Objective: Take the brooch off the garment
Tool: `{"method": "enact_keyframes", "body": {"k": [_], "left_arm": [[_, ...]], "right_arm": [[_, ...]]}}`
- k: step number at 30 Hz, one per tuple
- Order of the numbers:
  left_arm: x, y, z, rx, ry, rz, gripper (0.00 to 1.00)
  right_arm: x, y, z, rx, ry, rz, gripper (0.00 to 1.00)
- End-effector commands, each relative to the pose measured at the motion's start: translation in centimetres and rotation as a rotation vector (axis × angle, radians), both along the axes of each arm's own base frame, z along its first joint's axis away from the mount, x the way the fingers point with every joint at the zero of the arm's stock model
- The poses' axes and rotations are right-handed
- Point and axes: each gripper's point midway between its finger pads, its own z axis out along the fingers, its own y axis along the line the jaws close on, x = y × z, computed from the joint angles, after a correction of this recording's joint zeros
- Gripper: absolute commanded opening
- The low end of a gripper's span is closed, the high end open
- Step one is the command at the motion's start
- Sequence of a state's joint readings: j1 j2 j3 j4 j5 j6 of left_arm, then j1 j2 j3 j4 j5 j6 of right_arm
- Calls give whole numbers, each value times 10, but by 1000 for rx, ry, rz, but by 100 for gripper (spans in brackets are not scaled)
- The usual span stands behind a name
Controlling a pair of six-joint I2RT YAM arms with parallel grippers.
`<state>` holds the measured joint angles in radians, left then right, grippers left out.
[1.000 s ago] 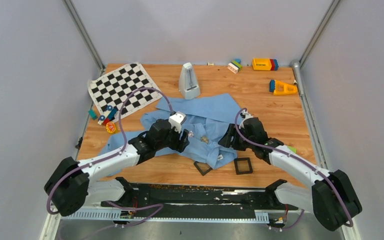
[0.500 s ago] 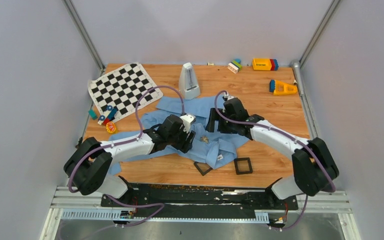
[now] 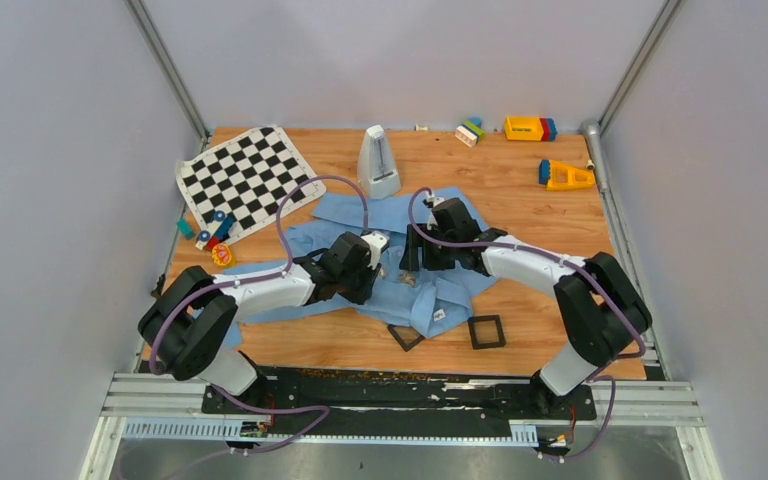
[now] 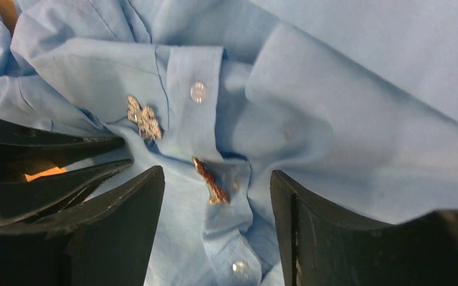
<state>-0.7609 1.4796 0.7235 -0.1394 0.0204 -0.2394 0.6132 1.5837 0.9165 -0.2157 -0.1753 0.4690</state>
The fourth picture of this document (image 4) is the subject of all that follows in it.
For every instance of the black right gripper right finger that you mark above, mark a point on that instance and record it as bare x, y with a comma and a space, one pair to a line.
322, 243

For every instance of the gold leaf brooch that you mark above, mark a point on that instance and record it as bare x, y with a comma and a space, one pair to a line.
216, 193

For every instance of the light blue shirt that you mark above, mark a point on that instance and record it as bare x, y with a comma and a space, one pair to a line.
355, 100

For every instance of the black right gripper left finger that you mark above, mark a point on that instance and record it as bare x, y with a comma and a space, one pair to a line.
104, 241

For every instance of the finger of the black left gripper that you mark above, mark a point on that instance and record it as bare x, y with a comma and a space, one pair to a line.
28, 151
29, 201

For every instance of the silver leaf brooch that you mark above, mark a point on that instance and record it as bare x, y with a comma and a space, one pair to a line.
145, 119

